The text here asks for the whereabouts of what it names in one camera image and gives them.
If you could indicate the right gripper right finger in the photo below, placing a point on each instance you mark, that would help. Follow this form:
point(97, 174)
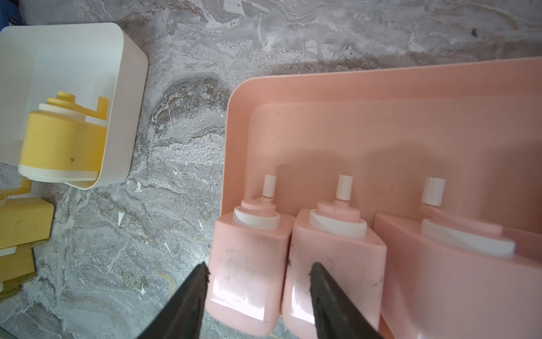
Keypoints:
point(335, 314)

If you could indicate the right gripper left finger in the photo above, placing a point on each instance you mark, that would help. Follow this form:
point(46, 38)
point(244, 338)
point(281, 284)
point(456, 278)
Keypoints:
point(182, 316)

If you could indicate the pink pencil sharpener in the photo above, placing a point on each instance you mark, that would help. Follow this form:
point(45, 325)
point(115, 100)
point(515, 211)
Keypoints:
point(449, 276)
point(248, 262)
point(334, 234)

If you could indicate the yellow pencil sharpener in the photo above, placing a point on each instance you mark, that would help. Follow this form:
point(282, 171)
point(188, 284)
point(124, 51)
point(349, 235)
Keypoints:
point(25, 222)
point(16, 269)
point(60, 145)

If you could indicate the pink storage tray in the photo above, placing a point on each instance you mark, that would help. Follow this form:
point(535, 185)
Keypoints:
point(476, 126)

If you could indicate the white storage tray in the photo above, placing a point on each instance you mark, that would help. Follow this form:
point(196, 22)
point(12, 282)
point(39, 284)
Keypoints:
point(86, 60)

